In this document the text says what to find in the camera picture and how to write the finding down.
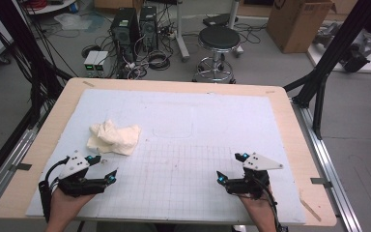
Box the black metal frame stand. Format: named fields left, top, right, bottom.
left=283, top=0, right=371, bottom=140

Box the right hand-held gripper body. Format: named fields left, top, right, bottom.
left=224, top=152, right=285, bottom=199

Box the black frame with cable bundle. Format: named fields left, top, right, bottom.
left=0, top=0, right=75, bottom=195

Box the black flat floor base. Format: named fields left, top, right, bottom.
left=202, top=13, right=240, bottom=28

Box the cream printed cloth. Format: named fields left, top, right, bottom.
left=86, top=119, right=142, bottom=157

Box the clear plastic bag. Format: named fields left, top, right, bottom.
left=53, top=13, right=106, bottom=32

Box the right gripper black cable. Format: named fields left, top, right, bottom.
left=253, top=175, right=290, bottom=232

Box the grey and black machine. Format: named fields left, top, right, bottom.
left=313, top=21, right=371, bottom=73

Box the person's left hand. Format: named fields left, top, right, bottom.
left=48, top=188, right=97, bottom=224

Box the large black computer tower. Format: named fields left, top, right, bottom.
left=110, top=8, right=140, bottom=63

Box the black round stool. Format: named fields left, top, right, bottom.
left=191, top=25, right=243, bottom=85

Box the pale blue gridded mat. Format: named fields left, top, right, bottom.
left=25, top=88, right=307, bottom=226

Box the cardboard box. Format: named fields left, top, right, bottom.
left=265, top=0, right=336, bottom=54

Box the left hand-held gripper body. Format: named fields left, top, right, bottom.
left=57, top=150, right=110, bottom=198

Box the coil of black cables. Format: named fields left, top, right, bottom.
left=146, top=49, right=172, bottom=72

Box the round white table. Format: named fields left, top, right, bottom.
left=21, top=0, right=79, bottom=15

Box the person's right hand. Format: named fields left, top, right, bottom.
left=237, top=186, right=277, bottom=224

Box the thin wooden stick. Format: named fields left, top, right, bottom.
left=299, top=189, right=323, bottom=223

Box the white desk leg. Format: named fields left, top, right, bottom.
left=173, top=0, right=191, bottom=63
left=227, top=0, right=244, bottom=58

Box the white power supply unit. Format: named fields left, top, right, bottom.
left=94, top=50, right=110, bottom=73
left=83, top=50, right=100, bottom=73

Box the wooden table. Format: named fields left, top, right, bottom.
left=0, top=76, right=338, bottom=228

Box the aluminium rail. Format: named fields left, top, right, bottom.
left=291, top=97, right=363, bottom=232
left=0, top=129, right=39, bottom=224

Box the slim black computer tower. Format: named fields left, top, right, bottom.
left=138, top=5, right=159, bottom=53

